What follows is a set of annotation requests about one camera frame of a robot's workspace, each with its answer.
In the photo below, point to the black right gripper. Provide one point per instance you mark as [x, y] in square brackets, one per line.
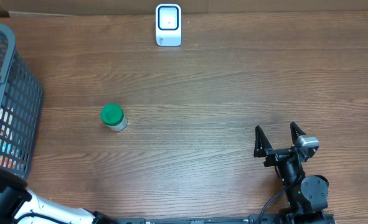
[264, 149]

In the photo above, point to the green lid white jar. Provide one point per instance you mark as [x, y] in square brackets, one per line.
[114, 117]

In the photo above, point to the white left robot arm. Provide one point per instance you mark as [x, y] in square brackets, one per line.
[18, 204]

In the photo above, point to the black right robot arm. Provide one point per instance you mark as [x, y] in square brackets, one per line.
[306, 195]

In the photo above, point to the white barcode scanner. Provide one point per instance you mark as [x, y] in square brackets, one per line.
[168, 25]

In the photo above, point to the grey plastic mesh basket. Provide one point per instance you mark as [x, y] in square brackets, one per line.
[21, 101]

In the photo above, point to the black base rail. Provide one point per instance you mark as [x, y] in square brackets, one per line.
[251, 219]

